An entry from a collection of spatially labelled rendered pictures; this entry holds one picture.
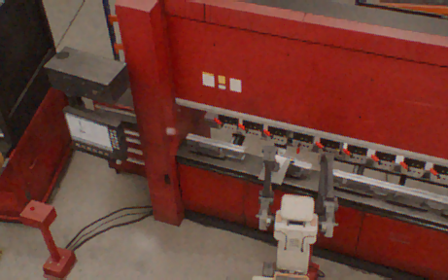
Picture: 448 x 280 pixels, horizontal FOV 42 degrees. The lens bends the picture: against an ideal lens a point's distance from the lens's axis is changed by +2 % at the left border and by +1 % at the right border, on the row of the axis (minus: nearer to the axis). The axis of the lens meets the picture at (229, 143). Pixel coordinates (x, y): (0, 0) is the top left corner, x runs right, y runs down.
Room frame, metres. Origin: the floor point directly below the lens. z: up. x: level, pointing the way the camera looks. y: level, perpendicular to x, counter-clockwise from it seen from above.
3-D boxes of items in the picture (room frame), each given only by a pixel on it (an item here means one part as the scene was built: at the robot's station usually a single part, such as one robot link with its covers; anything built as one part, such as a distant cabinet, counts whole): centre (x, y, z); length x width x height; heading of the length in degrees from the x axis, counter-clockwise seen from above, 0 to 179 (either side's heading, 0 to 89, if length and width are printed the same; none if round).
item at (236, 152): (3.34, 0.12, 0.92); 0.50 x 0.06 x 0.10; 69
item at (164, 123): (3.65, 0.45, 1.15); 0.85 x 0.25 x 2.30; 159
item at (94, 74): (3.14, 0.95, 1.53); 0.51 x 0.25 x 0.85; 65
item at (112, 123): (3.04, 0.95, 1.42); 0.45 x 0.12 x 0.36; 65
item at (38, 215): (2.82, 1.50, 0.41); 0.25 x 0.20 x 0.83; 159
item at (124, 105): (4.00, 0.88, 0.50); 0.50 x 0.50 x 1.00; 69
